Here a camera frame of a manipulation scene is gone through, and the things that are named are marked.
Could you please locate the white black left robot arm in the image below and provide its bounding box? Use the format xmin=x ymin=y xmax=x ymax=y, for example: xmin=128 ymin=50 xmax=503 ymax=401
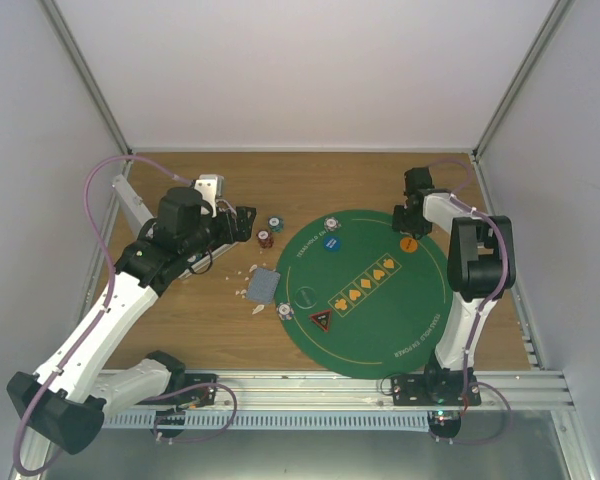
xmin=7 ymin=187 xmax=257 ymax=455

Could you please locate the round green poker mat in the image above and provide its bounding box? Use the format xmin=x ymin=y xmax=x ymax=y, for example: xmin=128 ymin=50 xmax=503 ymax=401
xmin=275 ymin=210 xmax=453 ymax=380

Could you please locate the grey slotted cable duct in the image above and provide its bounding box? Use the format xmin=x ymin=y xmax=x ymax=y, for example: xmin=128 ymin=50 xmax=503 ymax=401
xmin=99 ymin=409 xmax=431 ymax=431

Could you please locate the blue small blind button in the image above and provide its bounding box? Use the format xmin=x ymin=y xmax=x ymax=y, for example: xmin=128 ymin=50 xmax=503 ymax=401
xmin=323 ymin=235 xmax=342 ymax=252

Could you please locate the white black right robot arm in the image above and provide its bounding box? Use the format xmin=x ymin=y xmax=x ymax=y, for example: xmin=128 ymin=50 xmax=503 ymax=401
xmin=392 ymin=167 xmax=516 ymax=405

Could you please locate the red black 100 chip stack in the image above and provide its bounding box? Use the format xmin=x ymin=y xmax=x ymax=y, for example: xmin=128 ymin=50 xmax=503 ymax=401
xmin=257 ymin=229 xmax=274 ymax=249

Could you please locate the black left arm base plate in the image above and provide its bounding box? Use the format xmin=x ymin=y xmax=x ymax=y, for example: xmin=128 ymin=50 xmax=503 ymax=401
xmin=139 ymin=372 xmax=218 ymax=408

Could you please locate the silver aluminium poker case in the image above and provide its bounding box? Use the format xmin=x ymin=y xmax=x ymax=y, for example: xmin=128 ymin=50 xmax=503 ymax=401
xmin=112 ymin=174 xmax=210 ymax=279

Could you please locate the clear round dealer button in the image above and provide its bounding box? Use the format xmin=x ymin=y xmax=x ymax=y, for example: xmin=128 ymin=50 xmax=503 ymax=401
xmin=294 ymin=286 xmax=317 ymax=310

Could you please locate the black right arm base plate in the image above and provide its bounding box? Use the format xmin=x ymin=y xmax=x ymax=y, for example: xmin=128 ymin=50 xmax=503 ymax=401
xmin=390 ymin=371 xmax=482 ymax=407

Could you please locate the blue green 50 chip stack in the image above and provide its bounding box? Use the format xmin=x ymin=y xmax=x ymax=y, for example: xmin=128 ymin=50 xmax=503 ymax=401
xmin=267 ymin=216 xmax=284 ymax=233

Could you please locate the black red triangular all-in button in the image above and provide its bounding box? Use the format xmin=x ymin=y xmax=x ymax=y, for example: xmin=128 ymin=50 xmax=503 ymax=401
xmin=309 ymin=309 xmax=332 ymax=333

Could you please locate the blue playing card deck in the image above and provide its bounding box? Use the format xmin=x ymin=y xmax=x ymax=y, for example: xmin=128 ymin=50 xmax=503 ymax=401
xmin=245 ymin=267 xmax=281 ymax=305

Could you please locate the blue orange 10 chip stack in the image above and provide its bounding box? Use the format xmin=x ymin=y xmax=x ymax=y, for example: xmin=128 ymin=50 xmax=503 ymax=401
xmin=324 ymin=216 xmax=341 ymax=232

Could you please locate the orange big blind button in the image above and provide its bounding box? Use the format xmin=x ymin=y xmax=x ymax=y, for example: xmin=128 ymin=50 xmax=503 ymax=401
xmin=399 ymin=236 xmax=419 ymax=254

